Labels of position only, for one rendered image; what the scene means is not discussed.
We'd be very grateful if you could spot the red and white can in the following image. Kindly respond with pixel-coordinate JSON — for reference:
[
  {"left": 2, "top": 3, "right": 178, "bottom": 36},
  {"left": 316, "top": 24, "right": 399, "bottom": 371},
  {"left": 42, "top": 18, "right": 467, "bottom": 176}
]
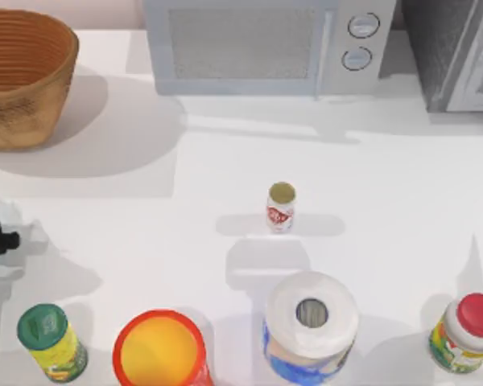
[{"left": 265, "top": 182, "right": 298, "bottom": 234}]

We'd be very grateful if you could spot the pale microwave oven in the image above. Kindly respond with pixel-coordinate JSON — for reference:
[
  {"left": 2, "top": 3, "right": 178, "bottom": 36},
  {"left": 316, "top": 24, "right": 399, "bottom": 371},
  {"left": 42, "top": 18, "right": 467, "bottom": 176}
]
[{"left": 140, "top": 0, "right": 398, "bottom": 98}]

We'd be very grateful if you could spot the white paper roll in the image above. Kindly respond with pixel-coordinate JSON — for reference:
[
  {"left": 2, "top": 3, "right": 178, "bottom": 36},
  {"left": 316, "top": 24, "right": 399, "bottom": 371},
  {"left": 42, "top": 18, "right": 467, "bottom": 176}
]
[{"left": 262, "top": 270, "right": 360, "bottom": 381}]

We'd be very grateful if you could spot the red and yellow cup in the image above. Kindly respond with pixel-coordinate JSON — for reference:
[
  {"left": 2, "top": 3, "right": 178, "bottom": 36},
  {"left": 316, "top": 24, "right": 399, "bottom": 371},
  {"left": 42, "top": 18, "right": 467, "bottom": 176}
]
[{"left": 112, "top": 308, "right": 216, "bottom": 386}]

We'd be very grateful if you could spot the microwave knob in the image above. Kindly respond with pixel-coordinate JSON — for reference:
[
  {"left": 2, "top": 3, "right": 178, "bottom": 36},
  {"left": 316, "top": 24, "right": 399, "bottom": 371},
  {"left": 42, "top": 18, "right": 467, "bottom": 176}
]
[
  {"left": 341, "top": 46, "right": 374, "bottom": 72},
  {"left": 347, "top": 11, "right": 381, "bottom": 37}
]

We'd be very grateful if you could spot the brown woven basket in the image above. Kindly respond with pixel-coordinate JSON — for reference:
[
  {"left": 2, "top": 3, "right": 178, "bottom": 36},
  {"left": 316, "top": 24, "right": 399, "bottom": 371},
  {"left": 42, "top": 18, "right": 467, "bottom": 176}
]
[{"left": 0, "top": 9, "right": 81, "bottom": 153}]

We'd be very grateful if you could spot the green lidded yellow bottle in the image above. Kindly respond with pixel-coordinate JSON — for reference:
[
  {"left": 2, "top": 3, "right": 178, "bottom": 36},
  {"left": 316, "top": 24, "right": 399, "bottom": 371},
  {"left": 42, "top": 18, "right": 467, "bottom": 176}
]
[{"left": 16, "top": 302, "right": 89, "bottom": 384}]

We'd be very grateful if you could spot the grey cabinet with dark inside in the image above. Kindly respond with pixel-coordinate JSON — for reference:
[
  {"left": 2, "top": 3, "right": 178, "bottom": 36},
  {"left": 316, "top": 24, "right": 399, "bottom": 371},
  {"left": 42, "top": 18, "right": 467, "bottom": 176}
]
[{"left": 400, "top": 0, "right": 483, "bottom": 114}]

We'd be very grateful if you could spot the red lidded white jar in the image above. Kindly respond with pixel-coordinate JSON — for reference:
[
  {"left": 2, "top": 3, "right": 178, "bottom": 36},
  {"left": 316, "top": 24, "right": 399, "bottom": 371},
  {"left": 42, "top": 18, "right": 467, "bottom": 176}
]
[{"left": 427, "top": 293, "right": 483, "bottom": 375}]

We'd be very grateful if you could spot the microwave door handle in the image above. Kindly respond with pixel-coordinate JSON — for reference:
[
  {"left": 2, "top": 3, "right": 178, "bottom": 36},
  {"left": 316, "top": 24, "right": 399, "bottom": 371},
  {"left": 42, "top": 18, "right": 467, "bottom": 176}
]
[{"left": 314, "top": 10, "right": 333, "bottom": 101}]

